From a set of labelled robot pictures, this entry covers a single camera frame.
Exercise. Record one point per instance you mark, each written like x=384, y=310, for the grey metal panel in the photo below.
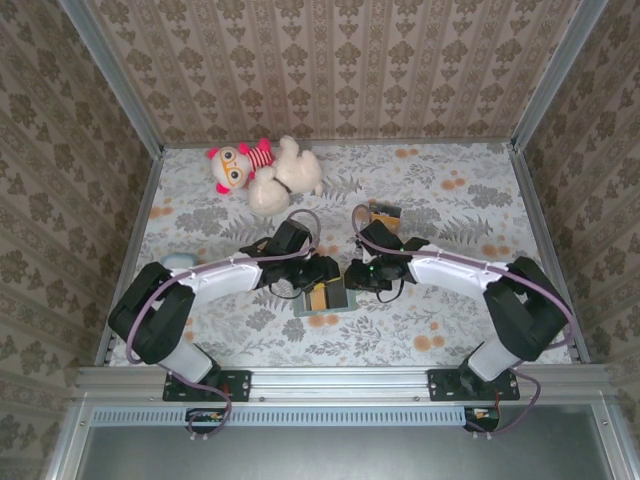
x=340, y=455

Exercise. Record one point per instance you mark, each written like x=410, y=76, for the clear plastic card box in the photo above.
x=385, y=218

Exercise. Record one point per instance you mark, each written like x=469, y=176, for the aluminium side rail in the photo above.
x=533, y=210
x=141, y=210

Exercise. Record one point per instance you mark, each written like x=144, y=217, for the light blue round object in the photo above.
x=179, y=260

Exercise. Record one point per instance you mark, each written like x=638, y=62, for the pink white plush doll glasses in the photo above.
x=230, y=167

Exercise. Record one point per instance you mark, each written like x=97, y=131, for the dark card gold print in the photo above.
x=387, y=209

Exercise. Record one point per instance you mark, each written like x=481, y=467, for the tan credit card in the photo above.
x=317, y=300

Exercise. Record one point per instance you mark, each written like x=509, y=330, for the white teddy bear plush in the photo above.
x=290, y=172

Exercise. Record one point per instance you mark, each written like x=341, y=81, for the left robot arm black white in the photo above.
x=150, y=310

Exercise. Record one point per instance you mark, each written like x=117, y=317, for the aluminium frame post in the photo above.
x=112, y=75
x=556, y=75

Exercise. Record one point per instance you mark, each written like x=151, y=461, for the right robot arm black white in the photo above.
x=525, y=310

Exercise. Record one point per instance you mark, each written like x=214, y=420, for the green card holder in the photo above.
x=320, y=313

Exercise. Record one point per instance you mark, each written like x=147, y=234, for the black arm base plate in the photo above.
x=235, y=385
x=442, y=385

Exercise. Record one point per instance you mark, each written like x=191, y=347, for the orange card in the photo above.
x=394, y=223

